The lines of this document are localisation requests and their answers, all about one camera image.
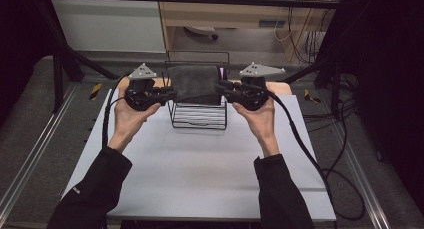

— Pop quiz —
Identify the white panel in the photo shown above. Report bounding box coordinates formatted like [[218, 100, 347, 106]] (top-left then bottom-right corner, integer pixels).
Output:
[[51, 0, 167, 54]]

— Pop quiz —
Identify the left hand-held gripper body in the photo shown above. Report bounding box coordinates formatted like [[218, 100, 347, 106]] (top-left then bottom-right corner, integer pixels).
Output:
[[123, 62, 162, 111]]

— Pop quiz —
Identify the wooden desk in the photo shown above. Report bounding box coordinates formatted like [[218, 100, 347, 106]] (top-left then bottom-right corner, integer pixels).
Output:
[[155, 0, 338, 63]]

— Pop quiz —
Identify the office chair base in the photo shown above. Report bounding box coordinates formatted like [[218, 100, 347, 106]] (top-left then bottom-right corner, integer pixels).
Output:
[[183, 25, 220, 42]]

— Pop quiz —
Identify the dark grey towel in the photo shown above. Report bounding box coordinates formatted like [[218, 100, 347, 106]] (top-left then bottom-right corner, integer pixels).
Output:
[[167, 65, 223, 107]]

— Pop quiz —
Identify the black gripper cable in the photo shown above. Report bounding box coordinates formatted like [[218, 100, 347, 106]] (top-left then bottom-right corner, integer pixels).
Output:
[[264, 88, 366, 222], [101, 73, 133, 150]]

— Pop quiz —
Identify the person's left hand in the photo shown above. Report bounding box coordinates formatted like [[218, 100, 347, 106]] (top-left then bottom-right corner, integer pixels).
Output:
[[107, 86, 162, 154]]

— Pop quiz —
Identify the white table cover sheet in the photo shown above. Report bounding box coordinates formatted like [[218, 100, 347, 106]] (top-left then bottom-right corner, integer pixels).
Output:
[[61, 88, 337, 223]]

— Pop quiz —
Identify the black wire towel rack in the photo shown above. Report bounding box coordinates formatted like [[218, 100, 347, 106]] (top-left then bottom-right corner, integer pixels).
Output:
[[161, 50, 231, 131]]

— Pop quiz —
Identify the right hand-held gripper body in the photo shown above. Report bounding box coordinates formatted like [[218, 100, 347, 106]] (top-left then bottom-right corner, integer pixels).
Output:
[[234, 61, 287, 112]]

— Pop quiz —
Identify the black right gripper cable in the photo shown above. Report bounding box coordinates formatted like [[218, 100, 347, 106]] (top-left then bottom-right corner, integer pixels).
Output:
[[264, 88, 366, 222]]

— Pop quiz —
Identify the bundle of black cables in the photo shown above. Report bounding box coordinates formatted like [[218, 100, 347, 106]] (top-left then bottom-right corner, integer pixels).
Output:
[[301, 72, 360, 138]]

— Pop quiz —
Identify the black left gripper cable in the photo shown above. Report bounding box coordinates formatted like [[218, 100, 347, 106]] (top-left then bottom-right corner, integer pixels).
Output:
[[101, 73, 133, 150]]

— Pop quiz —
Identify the person's right hand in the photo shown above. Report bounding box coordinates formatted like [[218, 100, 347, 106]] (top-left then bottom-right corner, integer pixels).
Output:
[[231, 96, 281, 159]]

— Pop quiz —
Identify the aluminium rail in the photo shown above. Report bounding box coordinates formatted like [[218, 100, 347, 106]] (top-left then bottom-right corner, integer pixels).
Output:
[[333, 122, 392, 229], [0, 83, 80, 221]]

